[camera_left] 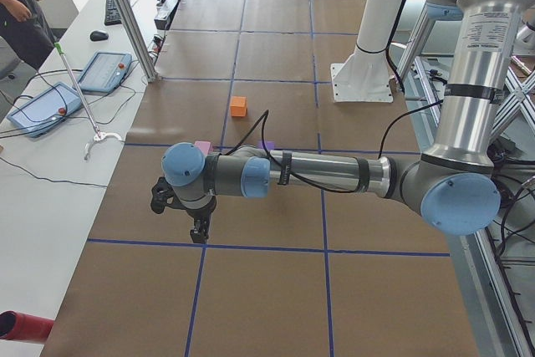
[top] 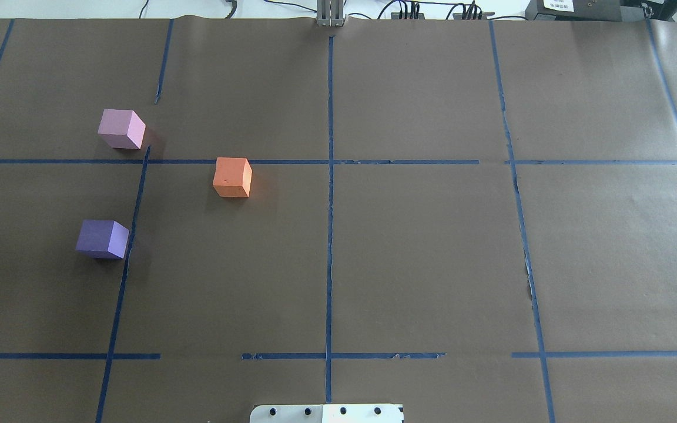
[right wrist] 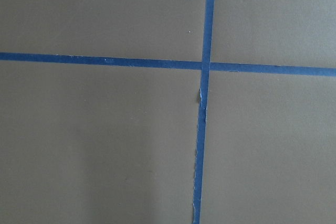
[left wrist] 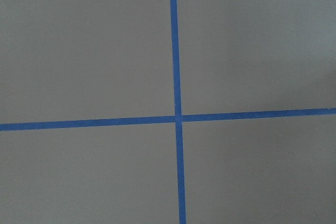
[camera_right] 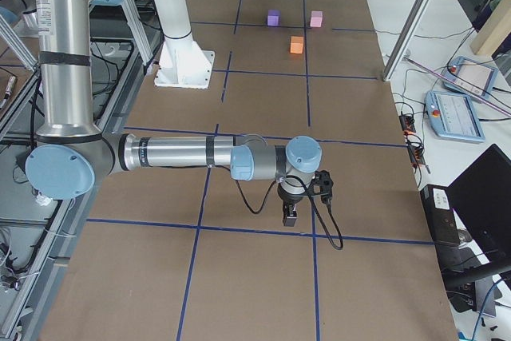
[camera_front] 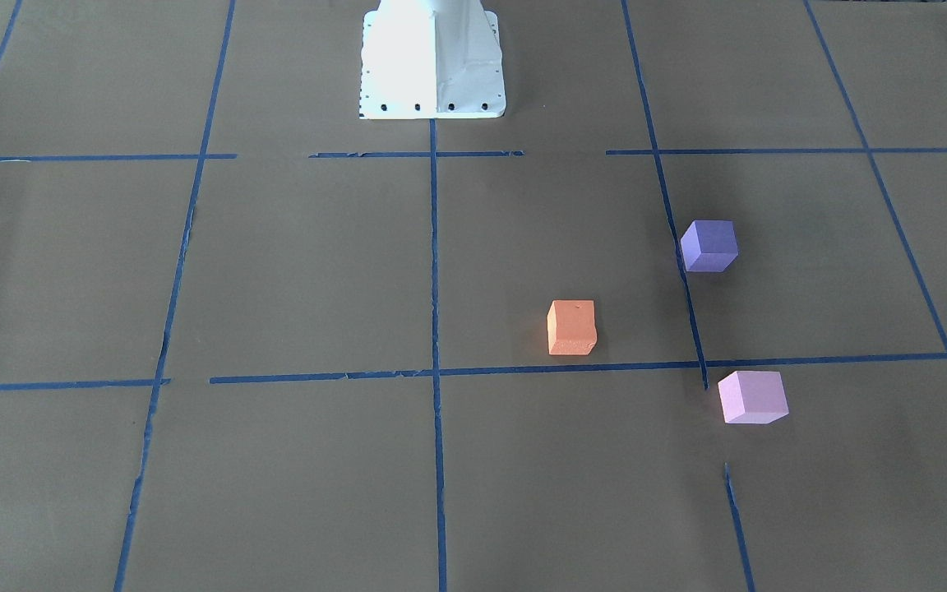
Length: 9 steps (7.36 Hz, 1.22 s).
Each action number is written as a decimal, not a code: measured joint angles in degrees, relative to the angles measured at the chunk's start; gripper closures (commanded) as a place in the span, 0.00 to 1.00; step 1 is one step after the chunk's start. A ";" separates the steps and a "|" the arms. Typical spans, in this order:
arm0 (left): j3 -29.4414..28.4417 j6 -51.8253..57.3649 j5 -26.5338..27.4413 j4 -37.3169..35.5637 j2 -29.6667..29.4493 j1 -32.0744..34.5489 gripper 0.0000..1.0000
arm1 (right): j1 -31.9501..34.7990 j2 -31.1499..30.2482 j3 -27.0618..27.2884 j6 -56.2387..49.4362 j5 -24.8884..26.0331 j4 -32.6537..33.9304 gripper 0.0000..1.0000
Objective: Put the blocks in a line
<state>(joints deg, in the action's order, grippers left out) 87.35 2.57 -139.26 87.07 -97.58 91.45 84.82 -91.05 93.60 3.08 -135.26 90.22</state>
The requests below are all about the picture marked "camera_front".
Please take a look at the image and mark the dark purple foam cube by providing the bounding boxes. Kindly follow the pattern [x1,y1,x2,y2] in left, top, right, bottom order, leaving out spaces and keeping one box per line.
[679,219,740,272]

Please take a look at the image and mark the orange foam cube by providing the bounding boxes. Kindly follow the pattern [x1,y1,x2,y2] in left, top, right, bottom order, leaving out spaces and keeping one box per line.
[547,299,598,356]

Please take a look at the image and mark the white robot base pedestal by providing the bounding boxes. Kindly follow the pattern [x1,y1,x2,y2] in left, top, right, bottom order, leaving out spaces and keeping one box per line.
[358,1,507,120]

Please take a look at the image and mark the light pink foam cube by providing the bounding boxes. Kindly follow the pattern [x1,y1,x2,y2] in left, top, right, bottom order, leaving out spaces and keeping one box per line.
[718,370,790,426]

